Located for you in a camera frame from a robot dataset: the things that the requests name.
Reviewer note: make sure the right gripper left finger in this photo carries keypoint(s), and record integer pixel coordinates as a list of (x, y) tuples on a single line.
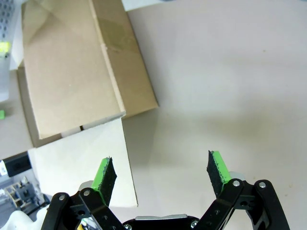
[(105, 182)]

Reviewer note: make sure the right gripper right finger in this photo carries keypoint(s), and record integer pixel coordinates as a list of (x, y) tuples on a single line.
[(217, 172)]

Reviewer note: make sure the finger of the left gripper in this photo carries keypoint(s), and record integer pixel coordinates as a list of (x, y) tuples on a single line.
[(3, 47), (2, 114)]

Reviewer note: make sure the large brown cardboard box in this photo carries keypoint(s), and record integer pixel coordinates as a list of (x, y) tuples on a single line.
[(72, 72)]

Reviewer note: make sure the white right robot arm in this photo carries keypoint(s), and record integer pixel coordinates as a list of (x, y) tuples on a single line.
[(19, 221)]

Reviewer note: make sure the grey perforated panel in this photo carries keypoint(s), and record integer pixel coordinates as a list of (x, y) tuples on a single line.
[(8, 16)]

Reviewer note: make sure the black equipment case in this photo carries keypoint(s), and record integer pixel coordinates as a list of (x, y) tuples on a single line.
[(16, 165)]

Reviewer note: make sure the grey equipment rack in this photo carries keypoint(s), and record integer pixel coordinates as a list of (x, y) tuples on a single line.
[(21, 191)]

